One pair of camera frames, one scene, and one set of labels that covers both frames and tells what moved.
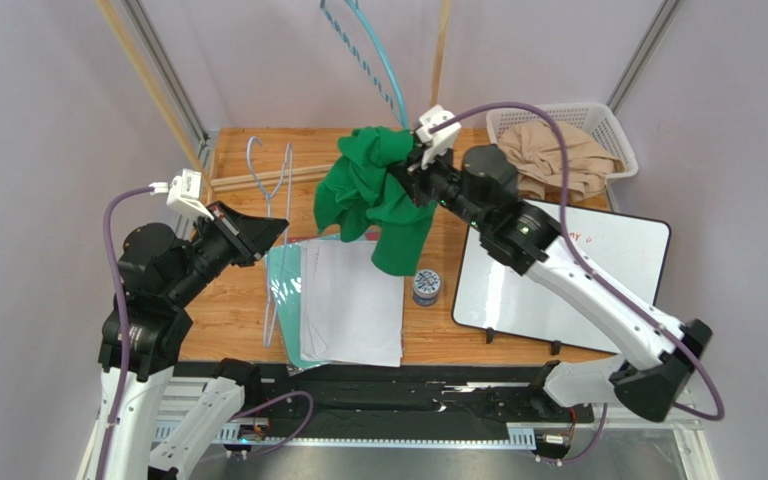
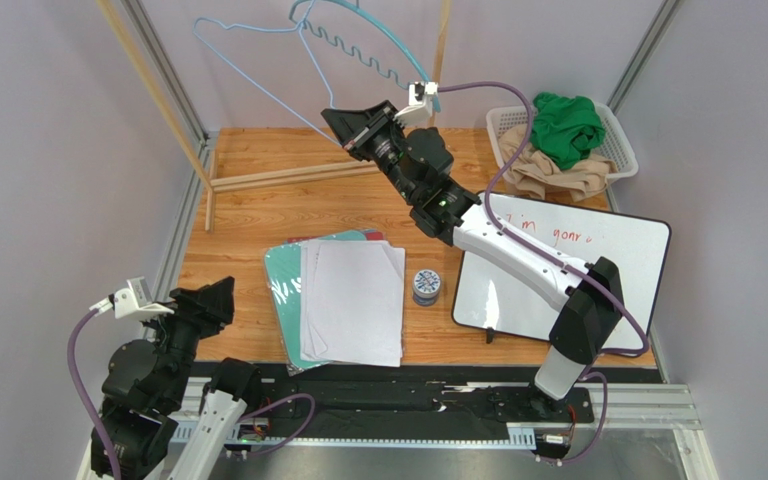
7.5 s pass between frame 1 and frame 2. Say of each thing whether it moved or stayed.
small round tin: stayed
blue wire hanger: moved
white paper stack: stayed
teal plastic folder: stayed
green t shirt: moved
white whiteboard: stayed
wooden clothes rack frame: stayed
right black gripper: moved
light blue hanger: moved
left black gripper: moved
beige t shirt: stayed
